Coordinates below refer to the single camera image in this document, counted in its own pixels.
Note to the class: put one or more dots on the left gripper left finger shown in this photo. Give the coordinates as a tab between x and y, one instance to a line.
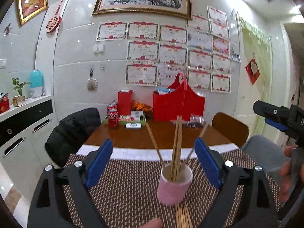
49	207

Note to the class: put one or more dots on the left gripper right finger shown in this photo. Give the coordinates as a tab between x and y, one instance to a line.
257	206

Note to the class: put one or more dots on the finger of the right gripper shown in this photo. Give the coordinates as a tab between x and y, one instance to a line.
270	111
276	125

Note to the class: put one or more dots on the person's right hand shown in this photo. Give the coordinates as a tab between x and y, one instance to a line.
285	173

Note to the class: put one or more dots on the person's left hand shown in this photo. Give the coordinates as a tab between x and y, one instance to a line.
155	223

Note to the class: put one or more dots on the brown wooden chair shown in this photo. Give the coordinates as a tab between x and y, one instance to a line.
234	130

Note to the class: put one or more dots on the black jacket on chair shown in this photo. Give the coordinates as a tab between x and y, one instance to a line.
71	133

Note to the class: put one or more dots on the brown polka dot table mat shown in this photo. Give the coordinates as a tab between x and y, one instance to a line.
126	195

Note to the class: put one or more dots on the green door curtain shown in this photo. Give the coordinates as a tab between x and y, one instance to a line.
254	43

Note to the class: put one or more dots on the plastic candy bag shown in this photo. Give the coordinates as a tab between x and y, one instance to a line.
197	120

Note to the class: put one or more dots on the pink cylindrical chopstick cup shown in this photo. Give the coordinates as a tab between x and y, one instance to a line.
172	193

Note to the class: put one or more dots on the white black sideboard cabinet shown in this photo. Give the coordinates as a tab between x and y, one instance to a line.
24	132

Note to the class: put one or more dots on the red gift bag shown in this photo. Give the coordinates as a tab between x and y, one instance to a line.
182	101

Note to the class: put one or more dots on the white small device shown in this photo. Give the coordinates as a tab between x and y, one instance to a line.
133	126

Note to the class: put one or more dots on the red cola can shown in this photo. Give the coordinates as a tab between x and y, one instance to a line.
113	118

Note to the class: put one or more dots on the small potted green plant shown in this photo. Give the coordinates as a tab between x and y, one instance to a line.
19	99

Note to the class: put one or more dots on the red box on sideboard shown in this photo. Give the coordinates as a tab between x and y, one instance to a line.
4	103

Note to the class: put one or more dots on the red tall box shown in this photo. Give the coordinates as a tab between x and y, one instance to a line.
124	102

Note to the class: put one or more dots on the teal white humidifier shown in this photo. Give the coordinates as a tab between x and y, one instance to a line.
37	88

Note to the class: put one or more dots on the red round hanging ornament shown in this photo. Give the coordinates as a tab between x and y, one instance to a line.
55	20

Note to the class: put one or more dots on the gold framed red picture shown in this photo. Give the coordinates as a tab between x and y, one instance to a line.
27	9

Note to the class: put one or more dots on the hanging wall brush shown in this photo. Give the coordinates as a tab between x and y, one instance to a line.
92	83

